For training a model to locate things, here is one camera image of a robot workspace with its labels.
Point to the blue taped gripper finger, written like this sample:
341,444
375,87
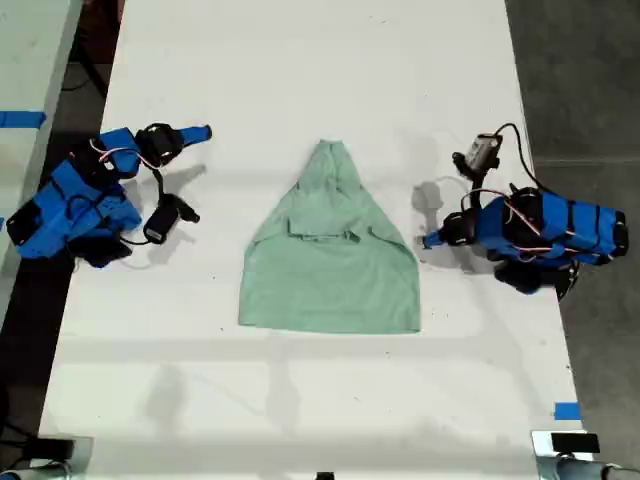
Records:
192,140
436,235
435,243
195,131

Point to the silver black camera box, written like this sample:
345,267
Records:
482,150

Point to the short blue tape strip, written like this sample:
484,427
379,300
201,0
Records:
567,411

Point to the small black box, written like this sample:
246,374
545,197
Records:
56,448
575,443

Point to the metal table bracket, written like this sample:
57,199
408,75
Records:
542,450
82,457

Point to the long blue tape strip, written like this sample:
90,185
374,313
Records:
20,119

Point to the pale side table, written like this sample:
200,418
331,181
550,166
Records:
30,60

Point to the pale green T-shirt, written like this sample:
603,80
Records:
330,280

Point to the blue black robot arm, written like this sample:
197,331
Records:
575,225
65,200

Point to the black camera stalk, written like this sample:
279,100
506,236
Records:
161,182
478,190

